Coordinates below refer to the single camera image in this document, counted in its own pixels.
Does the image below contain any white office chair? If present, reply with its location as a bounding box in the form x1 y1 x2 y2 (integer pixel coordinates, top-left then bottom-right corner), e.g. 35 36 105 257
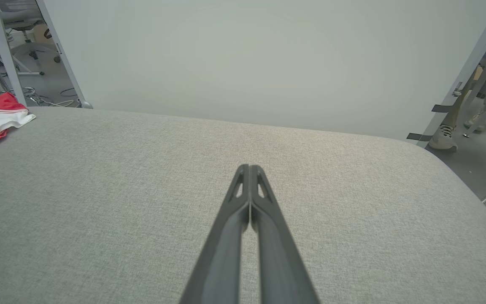
0 0 62 76

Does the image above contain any white floor cable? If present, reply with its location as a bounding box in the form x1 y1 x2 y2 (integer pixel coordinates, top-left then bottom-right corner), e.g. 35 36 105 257
36 98 80 107

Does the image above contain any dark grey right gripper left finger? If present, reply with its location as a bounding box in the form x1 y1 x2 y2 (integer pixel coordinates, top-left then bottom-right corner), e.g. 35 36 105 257
180 164 250 304

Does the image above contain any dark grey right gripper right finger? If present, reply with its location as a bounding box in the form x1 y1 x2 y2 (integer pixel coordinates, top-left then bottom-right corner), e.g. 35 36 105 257
250 165 320 304

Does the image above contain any white metal frame post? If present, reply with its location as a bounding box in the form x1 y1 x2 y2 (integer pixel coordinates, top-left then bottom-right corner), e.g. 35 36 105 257
0 0 27 106

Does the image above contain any person in zebra striped trousers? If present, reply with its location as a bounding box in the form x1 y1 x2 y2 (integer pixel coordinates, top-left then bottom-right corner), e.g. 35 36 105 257
429 42 486 152

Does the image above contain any brown cardboard box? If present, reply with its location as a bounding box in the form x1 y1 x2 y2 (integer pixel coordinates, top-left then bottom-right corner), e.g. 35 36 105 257
33 23 56 45

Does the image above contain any white backdrop panel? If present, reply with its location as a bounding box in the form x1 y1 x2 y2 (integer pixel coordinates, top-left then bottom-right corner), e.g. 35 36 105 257
36 0 486 147

